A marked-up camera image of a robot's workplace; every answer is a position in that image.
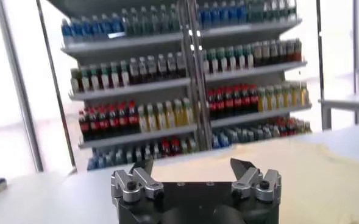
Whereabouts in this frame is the white label dark bottle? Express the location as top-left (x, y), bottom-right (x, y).
top-left (138, 56), bottom-right (148, 84)
top-left (129, 57), bottom-right (139, 85)
top-left (166, 52), bottom-right (177, 80)
top-left (157, 54), bottom-right (168, 81)

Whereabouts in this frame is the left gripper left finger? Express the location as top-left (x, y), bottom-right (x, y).
top-left (110, 157), bottom-right (165, 205)

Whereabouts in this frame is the slim black pole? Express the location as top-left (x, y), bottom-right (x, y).
top-left (35, 0), bottom-right (77, 170)
top-left (315, 0), bottom-right (326, 103)

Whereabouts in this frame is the grey window mullion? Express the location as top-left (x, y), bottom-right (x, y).
top-left (0, 0), bottom-right (44, 173)
top-left (352, 0), bottom-right (359, 124)

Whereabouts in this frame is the yellow juice bottle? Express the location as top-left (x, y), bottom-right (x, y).
top-left (138, 105), bottom-right (148, 132)
top-left (266, 86), bottom-right (275, 111)
top-left (182, 97), bottom-right (193, 125)
top-left (146, 103), bottom-right (157, 131)
top-left (290, 83), bottom-right (300, 108)
top-left (173, 99), bottom-right (183, 127)
top-left (274, 85), bottom-right (283, 110)
top-left (282, 84), bottom-right (291, 109)
top-left (164, 100), bottom-right (174, 128)
top-left (257, 88), bottom-right (266, 113)
top-left (155, 102), bottom-right (165, 130)
top-left (299, 82), bottom-right (308, 107)

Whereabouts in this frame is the metal bottle shelf rack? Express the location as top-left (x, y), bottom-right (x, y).
top-left (46, 0), bottom-right (212, 171)
top-left (194, 0), bottom-right (313, 150)

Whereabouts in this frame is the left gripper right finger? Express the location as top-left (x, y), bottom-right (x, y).
top-left (229, 157), bottom-right (282, 204)

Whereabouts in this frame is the grey side table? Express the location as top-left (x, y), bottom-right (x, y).
top-left (318, 94), bottom-right (359, 131)

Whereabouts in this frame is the pale yellow t-shirt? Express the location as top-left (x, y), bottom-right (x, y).
top-left (150, 140), bottom-right (359, 224)

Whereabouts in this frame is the green cap tea bottle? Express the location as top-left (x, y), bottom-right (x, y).
top-left (217, 47), bottom-right (227, 73)
top-left (90, 65), bottom-right (100, 91)
top-left (235, 45), bottom-right (244, 71)
top-left (110, 61), bottom-right (120, 88)
top-left (70, 68), bottom-right (80, 94)
top-left (226, 46), bottom-right (236, 72)
top-left (100, 63), bottom-right (110, 89)
top-left (119, 60), bottom-right (130, 87)
top-left (244, 44), bottom-right (254, 69)
top-left (209, 49), bottom-right (218, 74)
top-left (80, 66), bottom-right (90, 93)

